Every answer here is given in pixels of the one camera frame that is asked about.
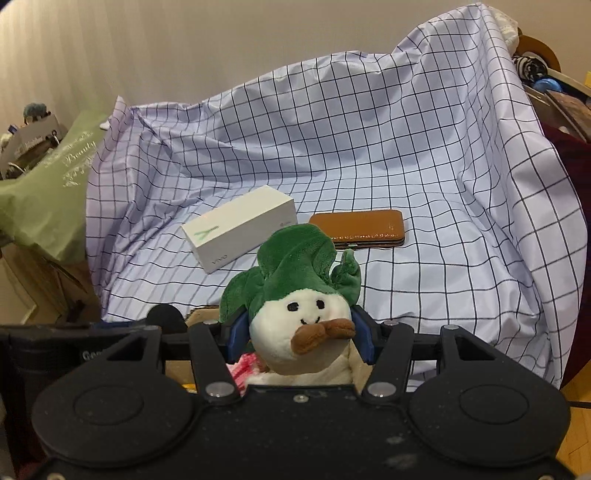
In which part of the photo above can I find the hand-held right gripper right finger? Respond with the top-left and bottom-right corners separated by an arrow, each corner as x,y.
351,305 -> 514,403

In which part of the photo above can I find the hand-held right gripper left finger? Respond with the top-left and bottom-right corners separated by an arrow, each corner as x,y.
97,310 -> 251,403

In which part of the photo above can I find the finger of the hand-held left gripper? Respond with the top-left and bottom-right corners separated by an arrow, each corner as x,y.
88,320 -> 162,334

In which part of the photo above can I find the white fluffy plush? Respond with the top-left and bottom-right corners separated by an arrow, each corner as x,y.
249,353 -> 370,386

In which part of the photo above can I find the green and white plush toy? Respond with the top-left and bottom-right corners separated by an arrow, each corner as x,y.
219,222 -> 363,376

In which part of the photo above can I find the brown cardboard carton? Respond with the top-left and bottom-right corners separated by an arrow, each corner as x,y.
0,244 -> 100,324

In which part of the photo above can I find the brown leather case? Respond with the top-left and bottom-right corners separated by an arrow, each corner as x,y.
308,209 -> 406,251

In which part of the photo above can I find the white cardboard box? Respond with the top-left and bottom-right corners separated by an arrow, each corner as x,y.
181,185 -> 297,274

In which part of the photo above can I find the green printed bag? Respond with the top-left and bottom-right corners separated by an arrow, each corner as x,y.
0,108 -> 116,266

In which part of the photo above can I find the checked light blue sheet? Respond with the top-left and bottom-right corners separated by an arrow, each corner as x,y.
85,2 -> 585,388

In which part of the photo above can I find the grey cardboard carton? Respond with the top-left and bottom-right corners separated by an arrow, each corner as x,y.
0,113 -> 70,178

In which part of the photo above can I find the blue haired doll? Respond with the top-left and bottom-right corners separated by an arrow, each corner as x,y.
23,102 -> 49,124

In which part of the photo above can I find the dark red velvet cloth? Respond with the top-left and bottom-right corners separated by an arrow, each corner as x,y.
540,120 -> 591,384

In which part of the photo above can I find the brown printed book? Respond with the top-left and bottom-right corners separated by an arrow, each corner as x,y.
545,90 -> 591,139

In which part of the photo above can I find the zebra striped item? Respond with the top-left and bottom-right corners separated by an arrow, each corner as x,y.
515,55 -> 548,84

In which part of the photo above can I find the round wooden item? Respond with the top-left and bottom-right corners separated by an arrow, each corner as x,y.
515,28 -> 561,72

